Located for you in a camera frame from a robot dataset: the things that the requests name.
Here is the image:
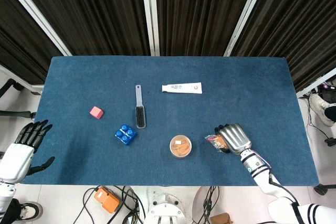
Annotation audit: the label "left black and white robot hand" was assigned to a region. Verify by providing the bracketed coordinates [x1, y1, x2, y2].
[0, 119, 56, 184]

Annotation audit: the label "right silver and black robot hand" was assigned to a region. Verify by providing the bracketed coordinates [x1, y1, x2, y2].
[214, 123, 252, 156]

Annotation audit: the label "small snack packet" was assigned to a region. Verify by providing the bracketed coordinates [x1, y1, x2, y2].
[205, 134, 228, 152]

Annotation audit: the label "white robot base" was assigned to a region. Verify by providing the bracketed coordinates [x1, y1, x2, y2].
[144, 194, 186, 224]

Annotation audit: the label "round clear container with snack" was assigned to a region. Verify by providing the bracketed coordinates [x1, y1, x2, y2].
[169, 135, 193, 159]

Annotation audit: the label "black and white sneaker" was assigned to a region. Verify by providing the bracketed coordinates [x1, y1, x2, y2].
[10, 199, 44, 221]

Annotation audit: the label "blue felt table cloth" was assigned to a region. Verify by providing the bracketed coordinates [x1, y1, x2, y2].
[20, 56, 320, 187]

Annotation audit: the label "white toothpaste tube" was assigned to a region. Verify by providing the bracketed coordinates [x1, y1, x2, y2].
[161, 82, 203, 95]

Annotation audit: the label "brown cardboard box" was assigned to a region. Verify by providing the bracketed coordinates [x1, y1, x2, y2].
[209, 212, 234, 224]

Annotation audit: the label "pink cube block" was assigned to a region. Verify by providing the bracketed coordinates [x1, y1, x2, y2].
[89, 106, 104, 120]

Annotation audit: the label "orange power box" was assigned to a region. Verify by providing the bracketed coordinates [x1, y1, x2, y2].
[93, 186, 120, 214]

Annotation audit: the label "black chair caster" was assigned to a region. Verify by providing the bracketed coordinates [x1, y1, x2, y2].
[314, 183, 330, 196]

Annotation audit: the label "blue building block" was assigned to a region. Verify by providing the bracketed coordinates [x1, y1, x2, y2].
[114, 124, 138, 146]

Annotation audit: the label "grey handled black bristle brush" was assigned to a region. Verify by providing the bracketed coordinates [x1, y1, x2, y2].
[135, 84, 148, 130]

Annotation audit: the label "black floor cables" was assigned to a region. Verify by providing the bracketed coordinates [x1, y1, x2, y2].
[72, 186, 146, 224]

